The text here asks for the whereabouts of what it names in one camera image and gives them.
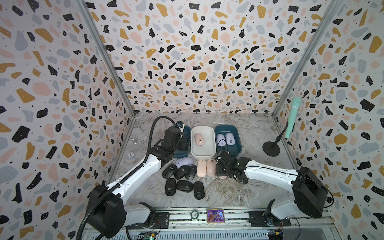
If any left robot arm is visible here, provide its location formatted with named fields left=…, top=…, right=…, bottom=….
left=76, top=122, right=189, bottom=240

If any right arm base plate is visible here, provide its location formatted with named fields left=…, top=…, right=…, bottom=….
left=249, top=211, right=291, bottom=227

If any small colourful screen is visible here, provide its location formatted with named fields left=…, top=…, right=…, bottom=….
left=207, top=209, right=225, bottom=223

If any black mouse upper middle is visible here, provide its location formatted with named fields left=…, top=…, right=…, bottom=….
left=174, top=166, right=190, bottom=180

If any purple mouse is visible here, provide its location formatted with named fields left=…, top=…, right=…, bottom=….
left=175, top=157, right=194, bottom=169
left=217, top=134, right=227, bottom=147
left=225, top=132, right=236, bottom=146

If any aluminium front rail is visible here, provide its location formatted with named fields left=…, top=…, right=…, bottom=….
left=113, top=207, right=341, bottom=240

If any teal storage box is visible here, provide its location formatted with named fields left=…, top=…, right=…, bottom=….
left=173, top=125, right=191, bottom=159
left=215, top=125, right=242, bottom=157

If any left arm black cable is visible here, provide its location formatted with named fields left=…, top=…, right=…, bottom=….
left=75, top=115, right=179, bottom=240

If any white storage box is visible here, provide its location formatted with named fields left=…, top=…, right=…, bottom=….
left=191, top=126, right=217, bottom=160

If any black mouse upper right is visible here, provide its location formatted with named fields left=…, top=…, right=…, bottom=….
left=185, top=165, right=197, bottom=180

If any black mouse lower middle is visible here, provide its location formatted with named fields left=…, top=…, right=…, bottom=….
left=176, top=180, right=194, bottom=193

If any black mouse lower left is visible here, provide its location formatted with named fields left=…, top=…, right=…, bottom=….
left=165, top=178, right=177, bottom=197

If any black mouse upper left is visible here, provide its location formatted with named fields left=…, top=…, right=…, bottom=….
left=162, top=164, right=178, bottom=179

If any right teal storage box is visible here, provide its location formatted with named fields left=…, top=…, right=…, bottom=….
left=215, top=125, right=242, bottom=157

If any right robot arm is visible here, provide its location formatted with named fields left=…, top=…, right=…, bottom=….
left=215, top=151, right=335, bottom=226

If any black mouse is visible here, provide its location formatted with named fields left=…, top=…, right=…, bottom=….
left=193, top=181, right=205, bottom=200
left=176, top=180, right=194, bottom=193
left=162, top=164, right=178, bottom=179
left=185, top=165, right=197, bottom=180
left=174, top=166, right=190, bottom=180
left=165, top=178, right=177, bottom=197

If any green microphone on stand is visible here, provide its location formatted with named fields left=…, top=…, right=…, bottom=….
left=263, top=97, right=302, bottom=157

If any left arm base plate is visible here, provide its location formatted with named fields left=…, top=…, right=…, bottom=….
left=130, top=212, right=170, bottom=231

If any black mouse lower right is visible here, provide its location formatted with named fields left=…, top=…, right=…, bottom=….
left=193, top=181, right=205, bottom=200

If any left teal storage box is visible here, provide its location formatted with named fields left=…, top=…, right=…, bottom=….
left=173, top=125, right=191, bottom=159

